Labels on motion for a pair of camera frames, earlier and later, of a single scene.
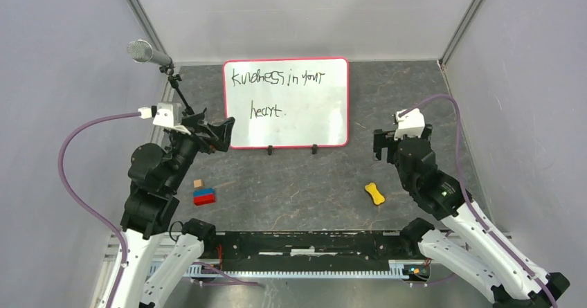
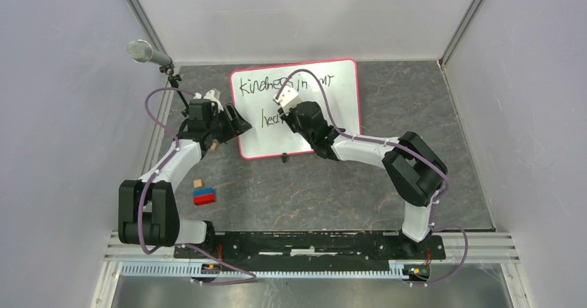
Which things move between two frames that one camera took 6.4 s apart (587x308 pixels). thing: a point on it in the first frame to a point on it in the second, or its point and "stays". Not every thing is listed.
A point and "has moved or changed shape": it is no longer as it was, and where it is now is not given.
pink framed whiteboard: x=286 y=102 has moved or changed shape
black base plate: x=313 y=246 stays
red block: x=204 y=199 stays
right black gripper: x=383 y=138 to x=286 y=118
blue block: x=203 y=192 stays
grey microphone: x=141 y=51 stays
